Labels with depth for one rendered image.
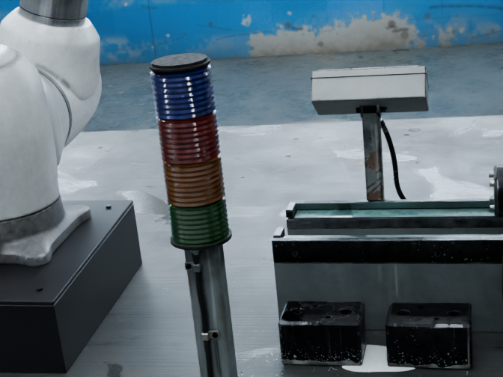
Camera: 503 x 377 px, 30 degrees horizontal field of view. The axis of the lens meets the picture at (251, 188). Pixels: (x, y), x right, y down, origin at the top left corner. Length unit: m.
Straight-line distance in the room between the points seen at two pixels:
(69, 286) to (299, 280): 0.30
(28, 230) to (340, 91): 0.49
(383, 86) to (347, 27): 5.41
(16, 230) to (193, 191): 0.44
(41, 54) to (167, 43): 5.66
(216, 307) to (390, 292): 0.30
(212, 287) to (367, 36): 5.88
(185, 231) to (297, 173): 0.92
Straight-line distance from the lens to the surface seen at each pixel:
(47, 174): 1.32
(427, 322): 1.14
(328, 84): 1.41
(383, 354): 1.19
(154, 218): 1.70
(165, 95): 0.90
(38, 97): 1.31
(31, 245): 1.31
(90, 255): 1.30
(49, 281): 1.25
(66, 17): 1.44
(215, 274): 0.98
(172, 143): 0.91
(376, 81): 1.41
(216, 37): 6.97
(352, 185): 1.76
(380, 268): 1.21
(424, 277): 1.21
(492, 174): 1.10
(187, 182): 0.92
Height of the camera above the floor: 1.40
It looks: 20 degrees down
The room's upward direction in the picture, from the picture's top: 6 degrees counter-clockwise
